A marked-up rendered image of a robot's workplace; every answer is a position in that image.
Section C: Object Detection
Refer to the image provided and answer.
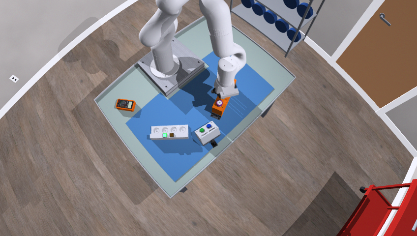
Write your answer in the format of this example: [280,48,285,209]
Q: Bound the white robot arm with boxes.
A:
[139,0,246,99]

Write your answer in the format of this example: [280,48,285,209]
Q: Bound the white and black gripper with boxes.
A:
[211,79,237,98]

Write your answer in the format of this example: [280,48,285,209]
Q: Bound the blue flat mat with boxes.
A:
[126,52,274,182]

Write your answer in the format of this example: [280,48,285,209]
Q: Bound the orange digital multimeter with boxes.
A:
[116,99,136,112]

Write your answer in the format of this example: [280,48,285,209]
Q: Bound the orange tube rack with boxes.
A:
[212,96,230,116]

